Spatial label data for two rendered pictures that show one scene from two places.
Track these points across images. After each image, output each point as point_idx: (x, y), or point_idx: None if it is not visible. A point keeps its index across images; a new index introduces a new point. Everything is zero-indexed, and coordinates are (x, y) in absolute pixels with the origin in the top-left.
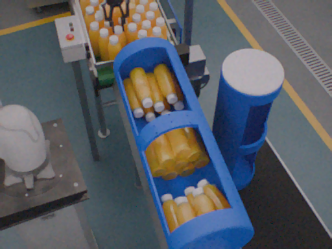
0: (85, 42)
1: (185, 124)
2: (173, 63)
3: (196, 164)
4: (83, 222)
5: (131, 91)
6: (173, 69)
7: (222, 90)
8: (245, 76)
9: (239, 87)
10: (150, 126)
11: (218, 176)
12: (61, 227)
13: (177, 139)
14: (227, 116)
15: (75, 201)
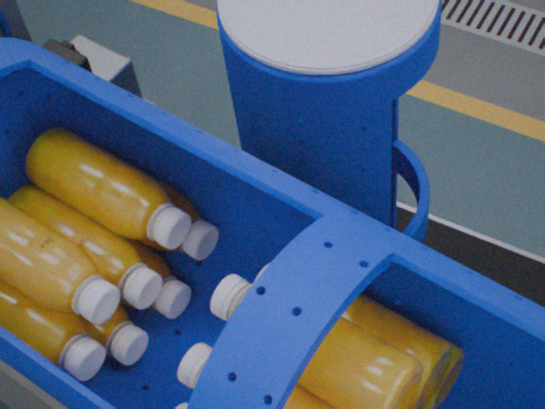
0: None
1: (356, 281)
2: (100, 94)
3: (437, 397)
4: None
5: (4, 298)
6: (82, 133)
7: (271, 110)
8: (321, 19)
9: (336, 61)
10: (217, 385)
11: (537, 387)
12: None
13: (350, 360)
14: (324, 181)
15: None
